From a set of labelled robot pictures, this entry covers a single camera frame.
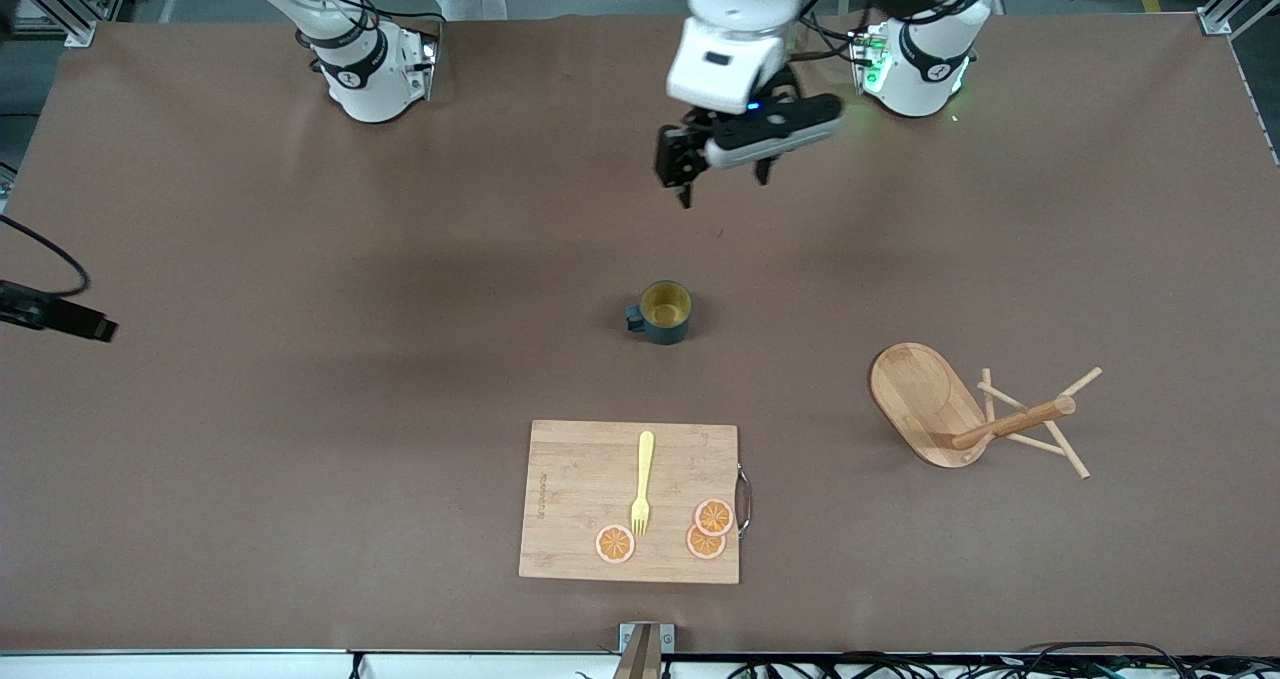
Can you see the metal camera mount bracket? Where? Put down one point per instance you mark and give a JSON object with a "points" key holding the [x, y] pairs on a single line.
{"points": [[645, 649]]}

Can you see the aluminium frame profile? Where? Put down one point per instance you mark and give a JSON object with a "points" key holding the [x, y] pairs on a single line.
{"points": [[1235, 4], [78, 33]]}

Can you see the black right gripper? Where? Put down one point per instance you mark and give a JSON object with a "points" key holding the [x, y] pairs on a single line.
{"points": [[75, 319]]}

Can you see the wooden cup rack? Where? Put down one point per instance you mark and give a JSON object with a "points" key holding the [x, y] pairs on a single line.
{"points": [[915, 389]]}

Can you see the yellow plastic fork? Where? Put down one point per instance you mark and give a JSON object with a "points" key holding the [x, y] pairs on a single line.
{"points": [[645, 459]]}

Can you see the dark teal cup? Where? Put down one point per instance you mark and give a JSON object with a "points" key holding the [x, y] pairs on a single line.
{"points": [[665, 331]]}

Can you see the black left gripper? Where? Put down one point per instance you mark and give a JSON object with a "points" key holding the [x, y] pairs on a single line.
{"points": [[677, 153]]}

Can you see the bamboo cutting board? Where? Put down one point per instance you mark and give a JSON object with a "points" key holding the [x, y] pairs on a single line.
{"points": [[580, 479]]}

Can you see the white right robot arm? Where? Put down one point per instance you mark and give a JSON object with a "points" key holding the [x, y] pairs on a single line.
{"points": [[365, 89]]}

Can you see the orange slice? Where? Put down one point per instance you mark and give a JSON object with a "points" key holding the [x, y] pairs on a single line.
{"points": [[714, 516], [615, 544], [700, 547]]}

